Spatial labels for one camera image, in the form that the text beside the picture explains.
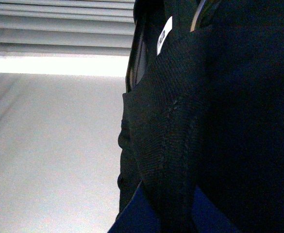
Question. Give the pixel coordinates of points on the black t-shirt with print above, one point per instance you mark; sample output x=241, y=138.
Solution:
x=202, y=133

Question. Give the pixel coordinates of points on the silver metal clothes hanger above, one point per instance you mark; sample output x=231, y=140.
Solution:
x=201, y=12

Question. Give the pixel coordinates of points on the white garment label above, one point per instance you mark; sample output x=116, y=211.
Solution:
x=163, y=35

